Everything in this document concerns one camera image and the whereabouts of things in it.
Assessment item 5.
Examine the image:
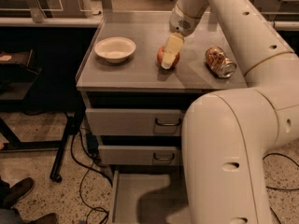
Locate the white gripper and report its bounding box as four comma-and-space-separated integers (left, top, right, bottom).
161, 6, 203, 69

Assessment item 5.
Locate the red apple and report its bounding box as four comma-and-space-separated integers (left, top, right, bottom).
156, 47, 180, 69

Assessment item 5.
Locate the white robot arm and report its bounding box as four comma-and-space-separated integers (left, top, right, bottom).
169, 0, 299, 224

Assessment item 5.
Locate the grey drawer cabinet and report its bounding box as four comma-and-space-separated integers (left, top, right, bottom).
75, 10, 249, 224

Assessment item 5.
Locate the top grey drawer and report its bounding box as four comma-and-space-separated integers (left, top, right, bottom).
86, 108, 184, 136

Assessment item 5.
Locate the middle grey drawer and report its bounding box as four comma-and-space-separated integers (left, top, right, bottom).
99, 146, 181, 165

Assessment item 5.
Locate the bottom grey open drawer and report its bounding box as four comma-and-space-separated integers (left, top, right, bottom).
108, 170, 191, 224

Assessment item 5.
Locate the orange soda can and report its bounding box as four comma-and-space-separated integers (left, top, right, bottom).
205, 46, 236, 79

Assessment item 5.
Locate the white paper bowl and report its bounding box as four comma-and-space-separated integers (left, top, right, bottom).
94, 37, 136, 63

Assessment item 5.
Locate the dark shoe lower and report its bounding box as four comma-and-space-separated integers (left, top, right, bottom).
28, 213, 59, 224

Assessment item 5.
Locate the black table frame left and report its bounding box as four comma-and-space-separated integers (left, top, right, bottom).
0, 109, 85, 184

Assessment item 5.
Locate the black floor cable right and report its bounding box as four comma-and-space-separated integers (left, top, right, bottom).
263, 152, 299, 224

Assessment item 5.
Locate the black floor cable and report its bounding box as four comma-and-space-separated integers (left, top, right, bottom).
69, 128, 113, 224
263, 152, 299, 224

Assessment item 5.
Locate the black floor cable left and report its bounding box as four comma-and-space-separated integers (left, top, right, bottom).
69, 128, 113, 224

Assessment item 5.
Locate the white horizontal rail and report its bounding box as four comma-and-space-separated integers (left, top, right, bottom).
0, 17, 102, 28

